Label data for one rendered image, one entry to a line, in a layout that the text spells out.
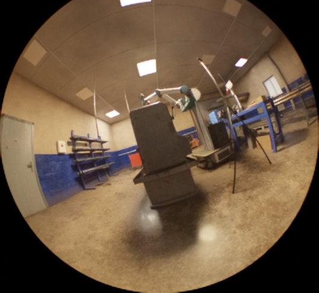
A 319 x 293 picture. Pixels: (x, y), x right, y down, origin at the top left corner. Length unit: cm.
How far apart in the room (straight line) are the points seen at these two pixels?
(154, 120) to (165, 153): 40
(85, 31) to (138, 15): 119
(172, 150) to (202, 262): 109
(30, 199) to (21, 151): 105
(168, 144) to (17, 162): 319
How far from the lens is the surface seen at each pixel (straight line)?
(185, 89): 198
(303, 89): 305
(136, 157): 513
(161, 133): 113
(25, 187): 303
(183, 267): 81
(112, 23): 273
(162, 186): 128
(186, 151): 126
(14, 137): 315
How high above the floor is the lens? 76
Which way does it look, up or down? 7 degrees up
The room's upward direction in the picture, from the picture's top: 18 degrees counter-clockwise
